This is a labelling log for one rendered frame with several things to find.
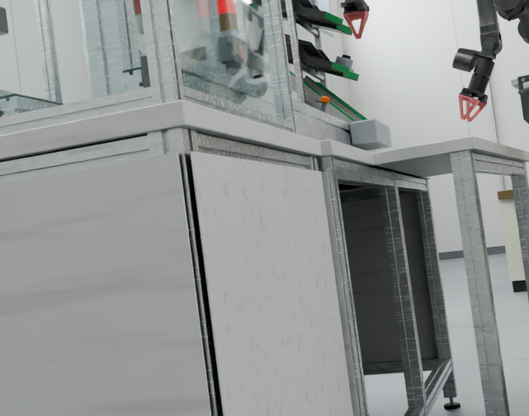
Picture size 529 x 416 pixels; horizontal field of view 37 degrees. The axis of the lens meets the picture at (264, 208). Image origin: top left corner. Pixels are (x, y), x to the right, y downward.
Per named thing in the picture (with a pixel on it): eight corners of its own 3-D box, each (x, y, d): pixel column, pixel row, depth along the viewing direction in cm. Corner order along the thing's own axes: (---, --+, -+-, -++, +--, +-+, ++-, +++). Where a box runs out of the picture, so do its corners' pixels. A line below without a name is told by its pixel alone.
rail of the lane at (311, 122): (379, 167, 242) (374, 131, 242) (295, 146, 157) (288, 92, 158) (361, 169, 243) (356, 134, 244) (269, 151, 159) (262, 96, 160)
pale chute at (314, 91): (361, 134, 260) (369, 122, 258) (346, 131, 248) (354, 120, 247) (299, 86, 270) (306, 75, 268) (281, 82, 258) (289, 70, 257)
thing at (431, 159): (531, 161, 261) (530, 152, 262) (474, 148, 181) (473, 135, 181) (333, 191, 292) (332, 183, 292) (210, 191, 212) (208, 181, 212)
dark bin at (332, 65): (347, 74, 261) (354, 52, 260) (332, 69, 249) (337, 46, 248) (275, 56, 274) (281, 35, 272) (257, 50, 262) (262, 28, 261)
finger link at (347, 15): (345, 39, 230) (342, 7, 231) (351, 44, 237) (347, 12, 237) (368, 35, 228) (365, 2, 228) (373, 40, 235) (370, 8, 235)
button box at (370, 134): (392, 147, 225) (389, 125, 226) (378, 141, 205) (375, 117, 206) (367, 150, 228) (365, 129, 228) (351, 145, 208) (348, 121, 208)
